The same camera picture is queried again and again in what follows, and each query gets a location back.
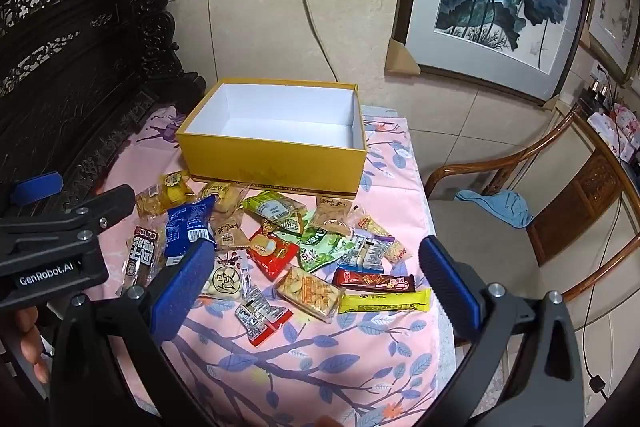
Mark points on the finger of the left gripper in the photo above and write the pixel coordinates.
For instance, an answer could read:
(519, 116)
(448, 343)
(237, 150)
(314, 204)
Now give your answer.
(34, 189)
(97, 214)

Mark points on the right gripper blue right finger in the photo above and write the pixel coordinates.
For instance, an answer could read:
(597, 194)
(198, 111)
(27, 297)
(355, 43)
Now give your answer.
(479, 312)

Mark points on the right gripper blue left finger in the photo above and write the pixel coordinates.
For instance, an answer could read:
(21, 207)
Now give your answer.
(158, 311)

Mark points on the puffed rice bar pack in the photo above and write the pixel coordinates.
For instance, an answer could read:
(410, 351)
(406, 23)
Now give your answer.
(382, 236)

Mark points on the brown chocolate wafer bar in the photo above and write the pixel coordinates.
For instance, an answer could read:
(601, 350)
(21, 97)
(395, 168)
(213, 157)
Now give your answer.
(373, 282)

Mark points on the purple edged biscuit pack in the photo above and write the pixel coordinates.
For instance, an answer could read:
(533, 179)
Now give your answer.
(363, 253)

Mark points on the yellow snack bar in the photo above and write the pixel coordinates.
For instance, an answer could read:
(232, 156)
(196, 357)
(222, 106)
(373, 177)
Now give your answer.
(415, 301)

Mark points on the kraft peanut packet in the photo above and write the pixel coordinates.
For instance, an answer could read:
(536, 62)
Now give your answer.
(331, 215)

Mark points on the person's left hand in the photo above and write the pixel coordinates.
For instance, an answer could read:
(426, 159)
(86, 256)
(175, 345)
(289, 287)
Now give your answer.
(30, 343)

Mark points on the dark sausage snack pack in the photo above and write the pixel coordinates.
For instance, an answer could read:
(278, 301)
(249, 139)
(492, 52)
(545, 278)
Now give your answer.
(144, 260)

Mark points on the blue snack packet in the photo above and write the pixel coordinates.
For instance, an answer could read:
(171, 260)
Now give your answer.
(185, 225)

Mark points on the small kraft snack pack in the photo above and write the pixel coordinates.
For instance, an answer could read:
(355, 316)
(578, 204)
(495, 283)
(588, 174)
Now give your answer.
(228, 233)

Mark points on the red white candy pack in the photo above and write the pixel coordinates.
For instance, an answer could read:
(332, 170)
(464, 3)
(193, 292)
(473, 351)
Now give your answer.
(259, 317)

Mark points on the yellow cake pack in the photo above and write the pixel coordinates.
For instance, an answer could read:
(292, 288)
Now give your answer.
(169, 191)

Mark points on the blue cloth on chair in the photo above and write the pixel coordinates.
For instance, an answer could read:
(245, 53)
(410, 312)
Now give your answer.
(507, 206)

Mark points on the red snack packet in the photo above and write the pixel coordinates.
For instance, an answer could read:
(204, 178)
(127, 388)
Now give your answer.
(270, 253)

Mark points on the clear bread pack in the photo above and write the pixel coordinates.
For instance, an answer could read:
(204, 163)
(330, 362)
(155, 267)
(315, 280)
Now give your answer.
(228, 195)

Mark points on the wooden armchair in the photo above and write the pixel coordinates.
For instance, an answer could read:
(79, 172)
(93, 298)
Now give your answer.
(584, 239)

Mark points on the green label snack pack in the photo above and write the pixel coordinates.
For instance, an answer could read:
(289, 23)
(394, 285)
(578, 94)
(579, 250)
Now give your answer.
(278, 209)

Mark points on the rice cracker pack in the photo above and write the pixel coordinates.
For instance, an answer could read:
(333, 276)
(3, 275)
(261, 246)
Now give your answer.
(307, 292)

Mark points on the dark carved wooden bench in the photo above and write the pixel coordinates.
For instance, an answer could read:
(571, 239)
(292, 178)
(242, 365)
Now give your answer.
(77, 79)

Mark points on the green grape candy packet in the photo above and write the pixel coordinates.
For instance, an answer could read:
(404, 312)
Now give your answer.
(317, 248)

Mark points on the yellow cardboard box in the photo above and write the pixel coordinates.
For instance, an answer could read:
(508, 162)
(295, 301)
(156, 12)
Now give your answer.
(290, 135)

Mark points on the clutter on side table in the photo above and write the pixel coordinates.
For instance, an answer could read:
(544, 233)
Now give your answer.
(617, 124)

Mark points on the small framed painting right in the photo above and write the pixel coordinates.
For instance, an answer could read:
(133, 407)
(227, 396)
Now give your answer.
(611, 35)

